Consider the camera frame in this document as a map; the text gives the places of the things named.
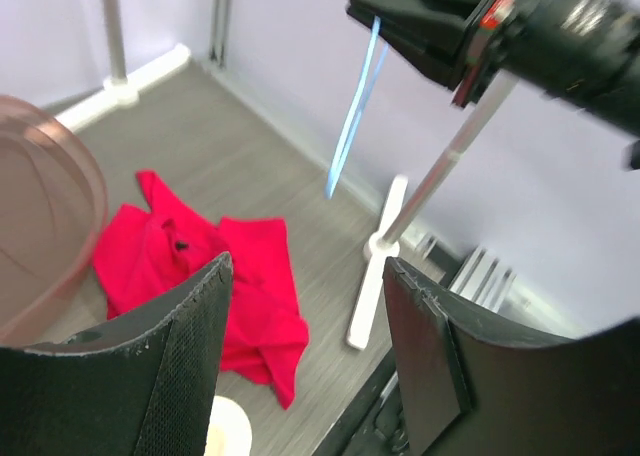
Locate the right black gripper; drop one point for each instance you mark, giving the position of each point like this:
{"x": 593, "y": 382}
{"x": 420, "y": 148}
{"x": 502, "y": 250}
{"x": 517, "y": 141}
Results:
{"x": 440, "y": 38}

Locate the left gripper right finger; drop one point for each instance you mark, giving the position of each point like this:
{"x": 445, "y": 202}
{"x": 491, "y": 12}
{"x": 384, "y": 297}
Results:
{"x": 475, "y": 383}

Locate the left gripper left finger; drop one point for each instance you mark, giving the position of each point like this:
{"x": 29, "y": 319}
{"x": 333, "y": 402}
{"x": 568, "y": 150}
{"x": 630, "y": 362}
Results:
{"x": 140, "y": 384}

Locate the light blue wire hanger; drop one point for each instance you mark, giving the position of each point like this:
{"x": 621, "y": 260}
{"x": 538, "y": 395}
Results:
{"x": 366, "y": 83}

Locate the red t shirt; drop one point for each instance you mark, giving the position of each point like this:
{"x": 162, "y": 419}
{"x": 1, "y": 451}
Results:
{"x": 144, "y": 253}

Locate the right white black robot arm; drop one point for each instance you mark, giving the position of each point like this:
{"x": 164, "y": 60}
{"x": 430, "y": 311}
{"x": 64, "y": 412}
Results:
{"x": 584, "y": 52}

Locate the white plastic storage box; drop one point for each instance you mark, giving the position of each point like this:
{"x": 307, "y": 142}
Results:
{"x": 229, "y": 432}

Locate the brown translucent plastic lid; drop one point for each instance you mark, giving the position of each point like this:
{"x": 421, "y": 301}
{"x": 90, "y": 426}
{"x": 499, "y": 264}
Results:
{"x": 53, "y": 209}

